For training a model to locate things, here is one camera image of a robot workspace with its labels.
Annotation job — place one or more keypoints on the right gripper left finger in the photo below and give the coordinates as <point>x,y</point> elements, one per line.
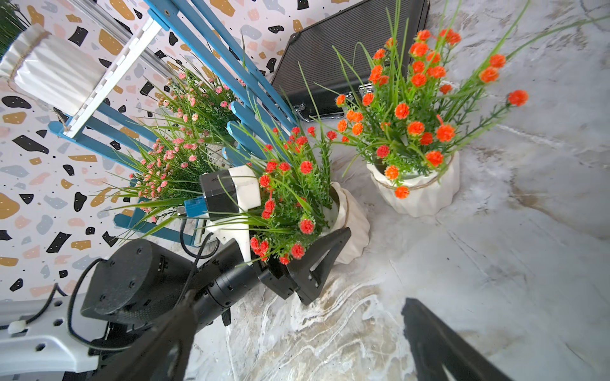
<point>162,353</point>

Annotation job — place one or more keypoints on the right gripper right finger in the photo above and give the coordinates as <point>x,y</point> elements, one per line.
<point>439,352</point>

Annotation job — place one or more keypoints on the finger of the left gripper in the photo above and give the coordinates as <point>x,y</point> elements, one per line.
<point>310,273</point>

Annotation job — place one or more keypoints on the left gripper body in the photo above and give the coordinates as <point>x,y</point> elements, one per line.
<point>142,281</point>

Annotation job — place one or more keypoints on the red flower pot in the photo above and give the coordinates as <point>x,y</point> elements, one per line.
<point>300,201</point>
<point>44,66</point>

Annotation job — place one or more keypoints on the pink flower pot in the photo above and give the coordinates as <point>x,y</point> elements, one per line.
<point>168,175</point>
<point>199,104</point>

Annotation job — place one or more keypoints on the orange flower pot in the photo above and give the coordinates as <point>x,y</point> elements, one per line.
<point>409,123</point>

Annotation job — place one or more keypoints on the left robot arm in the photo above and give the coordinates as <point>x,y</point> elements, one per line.
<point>57,338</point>

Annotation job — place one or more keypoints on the blue white two-tier rack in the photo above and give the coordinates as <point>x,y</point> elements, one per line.
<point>114,136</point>

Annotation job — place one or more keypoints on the black ribbed carrying case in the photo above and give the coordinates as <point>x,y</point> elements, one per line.
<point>331,57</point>

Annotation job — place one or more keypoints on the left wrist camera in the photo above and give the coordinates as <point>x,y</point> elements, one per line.
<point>227,196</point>

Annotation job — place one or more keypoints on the left aluminium corner post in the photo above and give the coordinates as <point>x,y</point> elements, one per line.
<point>119,31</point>

